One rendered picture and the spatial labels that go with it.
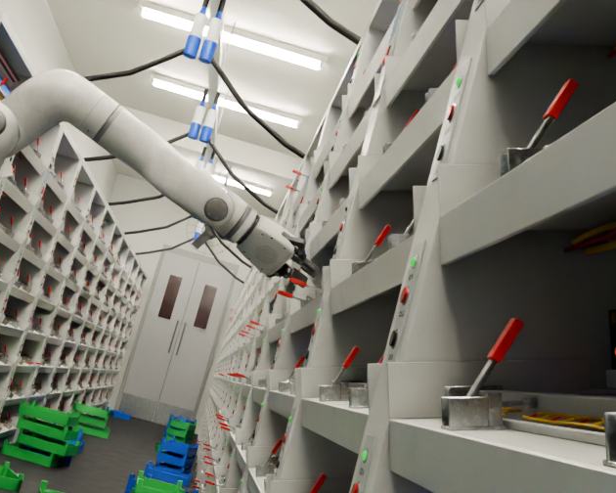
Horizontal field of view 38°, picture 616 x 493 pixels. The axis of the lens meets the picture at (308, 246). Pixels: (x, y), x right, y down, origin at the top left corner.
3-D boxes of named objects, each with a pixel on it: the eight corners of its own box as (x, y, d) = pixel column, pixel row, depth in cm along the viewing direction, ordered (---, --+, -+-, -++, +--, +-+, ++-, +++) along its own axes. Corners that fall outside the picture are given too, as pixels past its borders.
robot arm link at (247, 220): (217, 244, 184) (229, 252, 185) (241, 220, 179) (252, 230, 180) (230, 221, 191) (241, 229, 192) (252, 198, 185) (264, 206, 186)
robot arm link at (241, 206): (250, 207, 180) (246, 201, 189) (198, 166, 177) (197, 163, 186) (224, 240, 180) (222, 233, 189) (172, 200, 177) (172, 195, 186)
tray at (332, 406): (370, 461, 88) (366, 320, 90) (301, 425, 147) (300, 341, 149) (566, 455, 90) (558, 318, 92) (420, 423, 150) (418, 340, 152)
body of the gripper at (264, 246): (225, 249, 186) (267, 282, 188) (251, 223, 179) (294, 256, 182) (236, 229, 191) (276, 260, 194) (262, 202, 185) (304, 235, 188)
